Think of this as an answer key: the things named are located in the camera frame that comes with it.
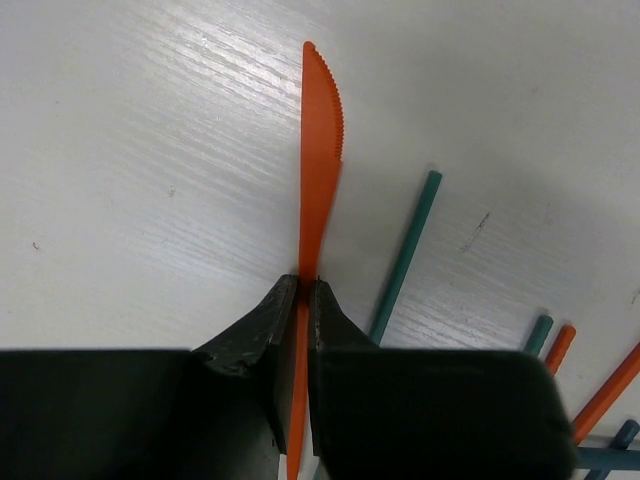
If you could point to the orange plastic knife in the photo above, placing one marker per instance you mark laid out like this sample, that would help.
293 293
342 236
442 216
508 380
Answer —
321 149

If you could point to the dark teal chopstick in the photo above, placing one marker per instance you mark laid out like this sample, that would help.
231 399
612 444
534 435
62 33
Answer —
621 441

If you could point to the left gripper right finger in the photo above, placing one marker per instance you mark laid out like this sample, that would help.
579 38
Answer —
398 413

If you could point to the dark blue plastic knife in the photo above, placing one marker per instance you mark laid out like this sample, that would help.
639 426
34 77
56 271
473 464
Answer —
590 459

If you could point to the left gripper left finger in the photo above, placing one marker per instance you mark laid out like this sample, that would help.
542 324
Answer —
218 411

